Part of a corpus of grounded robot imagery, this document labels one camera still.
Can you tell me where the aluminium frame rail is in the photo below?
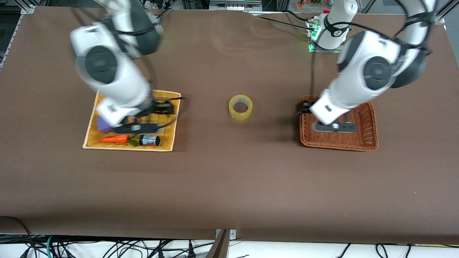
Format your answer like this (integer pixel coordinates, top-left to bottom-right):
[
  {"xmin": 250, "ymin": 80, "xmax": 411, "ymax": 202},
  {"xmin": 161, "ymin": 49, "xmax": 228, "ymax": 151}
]
[
  {"xmin": 0, "ymin": 4, "xmax": 36, "ymax": 68},
  {"xmin": 435, "ymin": 0, "xmax": 459, "ymax": 23}
]

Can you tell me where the small metal bracket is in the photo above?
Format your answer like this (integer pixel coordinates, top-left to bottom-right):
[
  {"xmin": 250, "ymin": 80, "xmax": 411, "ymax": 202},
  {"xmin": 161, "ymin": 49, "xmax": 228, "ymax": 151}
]
[{"xmin": 215, "ymin": 229, "xmax": 237, "ymax": 240}]

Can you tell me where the dark metal post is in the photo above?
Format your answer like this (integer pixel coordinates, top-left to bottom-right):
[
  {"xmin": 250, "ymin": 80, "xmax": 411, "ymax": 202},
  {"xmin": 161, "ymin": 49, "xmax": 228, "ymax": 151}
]
[{"xmin": 205, "ymin": 229, "xmax": 231, "ymax": 258}]

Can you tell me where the yellow wicker basket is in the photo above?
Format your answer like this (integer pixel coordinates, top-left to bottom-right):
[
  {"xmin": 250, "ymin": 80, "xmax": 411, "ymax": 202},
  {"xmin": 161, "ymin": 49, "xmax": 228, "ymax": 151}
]
[{"xmin": 82, "ymin": 89, "xmax": 181, "ymax": 152}]

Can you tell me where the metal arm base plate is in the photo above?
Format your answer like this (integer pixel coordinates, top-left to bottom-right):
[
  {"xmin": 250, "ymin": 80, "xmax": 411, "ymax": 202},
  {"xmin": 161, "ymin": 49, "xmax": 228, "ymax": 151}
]
[{"xmin": 307, "ymin": 18, "xmax": 346, "ymax": 53}]

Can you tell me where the orange plastic carrot toy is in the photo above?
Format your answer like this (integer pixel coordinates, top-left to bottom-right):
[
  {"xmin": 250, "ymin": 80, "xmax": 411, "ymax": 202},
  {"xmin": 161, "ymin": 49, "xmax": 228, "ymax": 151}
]
[{"xmin": 99, "ymin": 134, "xmax": 141, "ymax": 148}]

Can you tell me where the purple foam cube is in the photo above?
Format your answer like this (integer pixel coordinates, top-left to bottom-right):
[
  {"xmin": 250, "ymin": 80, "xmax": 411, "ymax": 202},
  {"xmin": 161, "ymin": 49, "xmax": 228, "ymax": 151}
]
[{"xmin": 96, "ymin": 116, "xmax": 114, "ymax": 134}]

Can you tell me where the grey metal device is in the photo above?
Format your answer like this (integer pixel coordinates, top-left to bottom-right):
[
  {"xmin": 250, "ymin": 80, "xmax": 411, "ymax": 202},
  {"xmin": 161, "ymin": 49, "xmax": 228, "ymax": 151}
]
[{"xmin": 209, "ymin": 0, "xmax": 263, "ymax": 11}]

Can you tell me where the small jar with black lid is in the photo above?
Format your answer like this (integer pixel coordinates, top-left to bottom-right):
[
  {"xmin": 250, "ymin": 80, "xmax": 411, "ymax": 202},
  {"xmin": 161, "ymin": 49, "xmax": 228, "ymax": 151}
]
[{"xmin": 139, "ymin": 134, "xmax": 161, "ymax": 147}]

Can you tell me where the yellow tape roll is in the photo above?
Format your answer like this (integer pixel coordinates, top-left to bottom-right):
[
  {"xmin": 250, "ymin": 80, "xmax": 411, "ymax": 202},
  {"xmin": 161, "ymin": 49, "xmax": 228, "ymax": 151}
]
[{"xmin": 228, "ymin": 95, "xmax": 254, "ymax": 121}]

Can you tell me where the brown wicker basket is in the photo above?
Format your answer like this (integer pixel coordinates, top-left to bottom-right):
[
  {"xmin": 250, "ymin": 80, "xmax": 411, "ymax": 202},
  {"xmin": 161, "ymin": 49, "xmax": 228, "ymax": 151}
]
[{"xmin": 299, "ymin": 95, "xmax": 379, "ymax": 152}]

